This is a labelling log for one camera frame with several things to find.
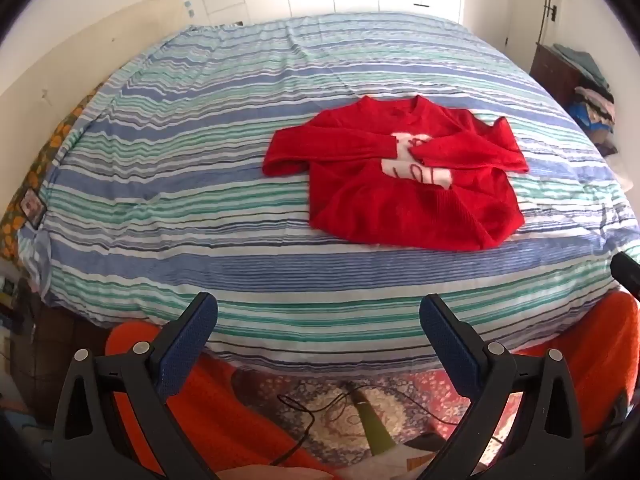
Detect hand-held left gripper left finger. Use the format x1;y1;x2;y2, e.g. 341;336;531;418
50;292;220;480

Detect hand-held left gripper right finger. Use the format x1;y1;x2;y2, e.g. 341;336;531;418
419;293;585;480

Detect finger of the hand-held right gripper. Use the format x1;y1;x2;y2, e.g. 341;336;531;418
611;252;640;301

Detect red knitted sweater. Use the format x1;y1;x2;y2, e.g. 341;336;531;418
263;95;531;252

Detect pile of folded clothes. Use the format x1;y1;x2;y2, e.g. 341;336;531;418
552;44;622;157

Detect patterned rug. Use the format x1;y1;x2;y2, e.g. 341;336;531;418
232;367;526;461

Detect person's orange trousers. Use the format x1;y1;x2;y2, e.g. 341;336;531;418
105;290;640;480

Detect yellow-green tapered object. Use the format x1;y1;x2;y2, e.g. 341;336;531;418
350;387;397;453

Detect striped bed cover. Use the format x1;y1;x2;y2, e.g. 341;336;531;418
20;12;640;376

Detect dark wooden dresser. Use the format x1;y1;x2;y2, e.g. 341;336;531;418
530;42;586;107

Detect beige headboard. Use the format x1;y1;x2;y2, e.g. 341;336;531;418
0;0;188;111

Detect dark wooden bed frame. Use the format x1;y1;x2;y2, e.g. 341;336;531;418
30;300;121;411

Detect thin black cable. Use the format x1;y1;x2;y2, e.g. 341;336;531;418
270;384;453;467

